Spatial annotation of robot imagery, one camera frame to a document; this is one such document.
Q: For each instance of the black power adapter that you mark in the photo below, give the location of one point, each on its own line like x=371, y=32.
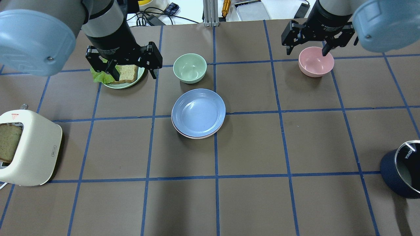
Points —
x=302, y=10

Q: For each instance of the pink bowl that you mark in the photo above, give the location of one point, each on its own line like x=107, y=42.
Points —
x=312, y=63

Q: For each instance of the bread slice on plate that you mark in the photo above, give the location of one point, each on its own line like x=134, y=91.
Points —
x=127, y=74

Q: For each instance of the glass pot lid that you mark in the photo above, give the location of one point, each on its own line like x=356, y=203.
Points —
x=408, y=164

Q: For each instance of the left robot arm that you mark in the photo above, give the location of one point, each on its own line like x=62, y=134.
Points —
x=38, y=36

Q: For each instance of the light green plate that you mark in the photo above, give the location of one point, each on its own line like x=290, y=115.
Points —
x=126, y=85

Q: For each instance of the silver digital scale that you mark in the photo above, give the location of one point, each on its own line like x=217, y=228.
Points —
x=251, y=10

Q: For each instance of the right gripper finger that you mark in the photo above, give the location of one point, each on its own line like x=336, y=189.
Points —
x=326, y=49
x=289, y=50

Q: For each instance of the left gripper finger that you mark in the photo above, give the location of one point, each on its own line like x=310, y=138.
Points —
x=154, y=73
x=112, y=74

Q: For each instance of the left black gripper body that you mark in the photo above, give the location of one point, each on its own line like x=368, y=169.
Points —
x=112, y=38

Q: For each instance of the aluminium frame post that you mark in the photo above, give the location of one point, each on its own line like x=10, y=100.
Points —
x=210, y=13

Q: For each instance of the gold screwdriver handle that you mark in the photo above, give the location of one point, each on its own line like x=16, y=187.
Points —
x=225, y=8

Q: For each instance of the green lettuce leaf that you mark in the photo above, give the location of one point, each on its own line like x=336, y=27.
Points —
x=101, y=77

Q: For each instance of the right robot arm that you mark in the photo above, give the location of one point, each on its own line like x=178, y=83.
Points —
x=380, y=25

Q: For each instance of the cream toaster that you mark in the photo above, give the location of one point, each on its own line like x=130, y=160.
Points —
x=36, y=154

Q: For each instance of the white bowl with fruit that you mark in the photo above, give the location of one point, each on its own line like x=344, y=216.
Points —
x=156, y=4

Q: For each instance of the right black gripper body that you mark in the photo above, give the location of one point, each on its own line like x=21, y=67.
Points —
x=328, y=18

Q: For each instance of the cream plate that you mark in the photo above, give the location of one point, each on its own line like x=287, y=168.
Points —
x=199, y=137

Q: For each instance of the green bowl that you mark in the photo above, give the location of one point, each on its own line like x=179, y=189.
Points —
x=190, y=68

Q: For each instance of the blue plate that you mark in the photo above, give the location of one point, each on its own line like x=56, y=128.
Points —
x=198, y=112

